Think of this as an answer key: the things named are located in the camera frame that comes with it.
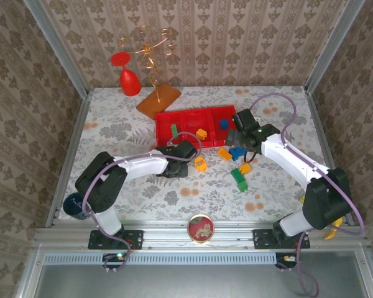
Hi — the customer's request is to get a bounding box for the yellow ring lego piece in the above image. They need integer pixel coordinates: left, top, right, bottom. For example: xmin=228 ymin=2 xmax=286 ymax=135
xmin=193 ymin=155 xmax=208 ymax=172

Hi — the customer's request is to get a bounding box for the floral tablecloth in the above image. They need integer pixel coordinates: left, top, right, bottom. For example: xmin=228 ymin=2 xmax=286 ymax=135
xmin=58 ymin=85 xmax=346 ymax=222

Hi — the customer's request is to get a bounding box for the red three-compartment tray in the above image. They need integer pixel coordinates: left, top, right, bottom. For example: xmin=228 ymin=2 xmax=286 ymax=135
xmin=154 ymin=105 xmax=237 ymax=148

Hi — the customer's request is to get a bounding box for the round tin lid floral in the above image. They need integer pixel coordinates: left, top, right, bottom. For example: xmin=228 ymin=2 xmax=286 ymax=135
xmin=186 ymin=214 xmax=215 ymax=245

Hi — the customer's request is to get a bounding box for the red plastic wine glass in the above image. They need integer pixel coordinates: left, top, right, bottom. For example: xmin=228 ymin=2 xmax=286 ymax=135
xmin=111 ymin=52 xmax=142 ymax=97

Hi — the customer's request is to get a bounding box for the dark blue round object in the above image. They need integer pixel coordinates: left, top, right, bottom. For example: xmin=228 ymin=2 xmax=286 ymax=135
xmin=62 ymin=192 xmax=90 ymax=222

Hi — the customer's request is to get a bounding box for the black connector box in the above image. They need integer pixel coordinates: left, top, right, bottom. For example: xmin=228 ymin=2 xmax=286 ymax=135
xmin=103 ymin=252 xmax=129 ymax=271
xmin=275 ymin=252 xmax=298 ymax=269

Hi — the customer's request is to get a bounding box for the grey metal panel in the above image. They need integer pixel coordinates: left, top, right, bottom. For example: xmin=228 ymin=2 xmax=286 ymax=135
xmin=33 ymin=251 xmax=373 ymax=298

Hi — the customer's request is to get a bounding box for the yellow banana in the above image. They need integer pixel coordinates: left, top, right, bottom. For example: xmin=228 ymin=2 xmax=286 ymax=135
xmin=299 ymin=194 xmax=343 ymax=241

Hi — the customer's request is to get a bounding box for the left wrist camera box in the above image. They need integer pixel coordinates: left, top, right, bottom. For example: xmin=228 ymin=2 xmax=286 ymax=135
xmin=173 ymin=140 xmax=198 ymax=160

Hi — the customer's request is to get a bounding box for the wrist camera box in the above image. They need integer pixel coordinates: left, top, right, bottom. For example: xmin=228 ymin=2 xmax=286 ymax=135
xmin=232 ymin=108 xmax=259 ymax=133
xmin=173 ymin=140 xmax=198 ymax=160

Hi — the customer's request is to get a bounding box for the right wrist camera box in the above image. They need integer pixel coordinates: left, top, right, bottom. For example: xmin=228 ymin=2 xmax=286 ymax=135
xmin=232 ymin=108 xmax=259 ymax=133

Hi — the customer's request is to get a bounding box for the aluminium front rail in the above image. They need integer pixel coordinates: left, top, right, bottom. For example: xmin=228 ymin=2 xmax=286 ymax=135
xmin=33 ymin=219 xmax=369 ymax=250

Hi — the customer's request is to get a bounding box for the gold wire stand wooden base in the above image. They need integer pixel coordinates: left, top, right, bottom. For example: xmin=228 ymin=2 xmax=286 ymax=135
xmin=119 ymin=26 xmax=182 ymax=120

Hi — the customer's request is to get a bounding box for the aluminium side rail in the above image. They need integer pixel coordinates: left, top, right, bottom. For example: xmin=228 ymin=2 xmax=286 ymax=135
xmin=303 ymin=85 xmax=356 ymax=227
xmin=45 ymin=92 xmax=93 ymax=230

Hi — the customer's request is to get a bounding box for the grey slotted cable duct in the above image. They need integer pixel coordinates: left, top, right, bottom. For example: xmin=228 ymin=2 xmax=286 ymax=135
xmin=42 ymin=251 xmax=279 ymax=266

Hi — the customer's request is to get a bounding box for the aluminium frame post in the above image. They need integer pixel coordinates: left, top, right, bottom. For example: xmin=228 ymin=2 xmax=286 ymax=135
xmin=22 ymin=0 xmax=90 ymax=97
xmin=303 ymin=0 xmax=366 ymax=93

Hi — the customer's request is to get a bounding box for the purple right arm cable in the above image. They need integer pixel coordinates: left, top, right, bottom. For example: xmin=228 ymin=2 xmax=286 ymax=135
xmin=247 ymin=92 xmax=366 ymax=298

